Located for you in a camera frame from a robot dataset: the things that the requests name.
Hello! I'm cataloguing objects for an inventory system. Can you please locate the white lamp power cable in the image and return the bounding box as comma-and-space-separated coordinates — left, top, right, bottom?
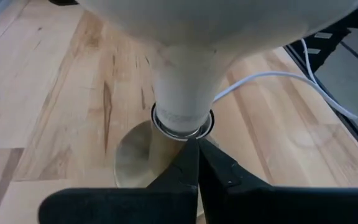
212, 38, 358, 121

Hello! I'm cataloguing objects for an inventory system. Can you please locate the white lightbulb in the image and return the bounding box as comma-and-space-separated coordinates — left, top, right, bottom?
76, 0, 358, 134

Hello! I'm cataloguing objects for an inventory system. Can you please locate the brass lamp socket base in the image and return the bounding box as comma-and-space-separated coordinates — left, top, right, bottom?
113, 101, 221, 218

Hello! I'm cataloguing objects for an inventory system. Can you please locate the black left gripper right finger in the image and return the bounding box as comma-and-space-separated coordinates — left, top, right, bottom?
198, 139, 358, 224

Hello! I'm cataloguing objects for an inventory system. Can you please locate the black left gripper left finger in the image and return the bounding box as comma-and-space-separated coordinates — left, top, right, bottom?
38, 138, 200, 224

